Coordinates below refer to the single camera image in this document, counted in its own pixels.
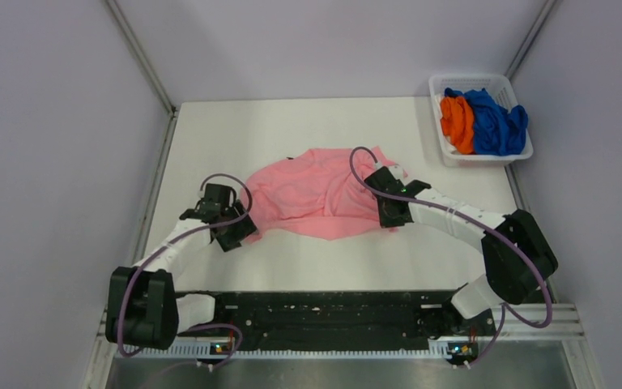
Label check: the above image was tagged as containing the pink t shirt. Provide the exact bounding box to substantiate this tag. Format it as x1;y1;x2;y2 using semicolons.
245;148;381;240

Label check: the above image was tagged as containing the orange t shirt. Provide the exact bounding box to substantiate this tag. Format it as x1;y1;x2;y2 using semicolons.
440;96;475;155

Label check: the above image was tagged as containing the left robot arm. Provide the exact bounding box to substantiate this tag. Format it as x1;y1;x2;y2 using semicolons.
104;183;257;356

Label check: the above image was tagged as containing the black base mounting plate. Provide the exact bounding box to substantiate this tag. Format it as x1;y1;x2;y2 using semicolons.
168;289;498;353

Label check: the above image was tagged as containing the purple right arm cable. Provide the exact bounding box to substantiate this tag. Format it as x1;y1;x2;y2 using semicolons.
348;146;555;371

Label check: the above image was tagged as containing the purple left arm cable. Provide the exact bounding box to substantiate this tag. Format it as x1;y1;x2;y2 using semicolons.
116;173;254;371

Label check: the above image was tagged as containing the left aluminium corner post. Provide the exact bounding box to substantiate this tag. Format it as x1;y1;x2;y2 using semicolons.
102;0;178;116

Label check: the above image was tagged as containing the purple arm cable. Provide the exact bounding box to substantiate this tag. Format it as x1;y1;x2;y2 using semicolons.
116;173;254;371
348;146;555;371

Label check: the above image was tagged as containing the aluminium corner post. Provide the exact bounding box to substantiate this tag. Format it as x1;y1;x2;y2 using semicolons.
102;0;178;116
505;0;560;80

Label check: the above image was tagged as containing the white slotted cable duct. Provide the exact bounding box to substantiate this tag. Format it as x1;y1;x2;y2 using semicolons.
135;340;474;361

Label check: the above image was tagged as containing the aluminium frame rail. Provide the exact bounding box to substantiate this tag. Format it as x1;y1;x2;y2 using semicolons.
490;303;586;340

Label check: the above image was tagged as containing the right aluminium corner post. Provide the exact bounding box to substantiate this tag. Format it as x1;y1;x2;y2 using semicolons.
505;0;560;80

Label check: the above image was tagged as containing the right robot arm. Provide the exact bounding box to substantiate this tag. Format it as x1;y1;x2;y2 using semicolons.
361;166;558;334

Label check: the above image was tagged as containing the blue t shirt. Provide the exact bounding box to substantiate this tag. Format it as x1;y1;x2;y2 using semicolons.
442;88;529;156

